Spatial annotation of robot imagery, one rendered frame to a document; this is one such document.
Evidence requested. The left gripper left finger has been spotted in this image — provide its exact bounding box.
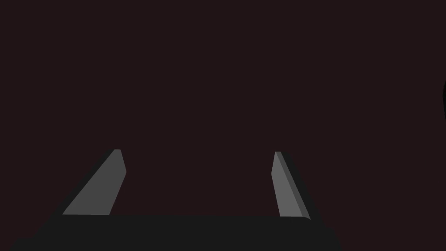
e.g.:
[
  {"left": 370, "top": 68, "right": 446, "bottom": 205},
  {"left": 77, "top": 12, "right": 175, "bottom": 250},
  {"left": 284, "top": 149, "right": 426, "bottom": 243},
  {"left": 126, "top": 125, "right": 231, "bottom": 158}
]
[{"left": 52, "top": 149, "right": 127, "bottom": 216}]

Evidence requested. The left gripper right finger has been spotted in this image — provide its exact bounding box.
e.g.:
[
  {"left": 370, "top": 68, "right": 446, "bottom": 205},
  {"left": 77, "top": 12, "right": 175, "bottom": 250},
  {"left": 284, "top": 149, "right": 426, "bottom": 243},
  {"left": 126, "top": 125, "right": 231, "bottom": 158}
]
[{"left": 271, "top": 151, "right": 321, "bottom": 220}]

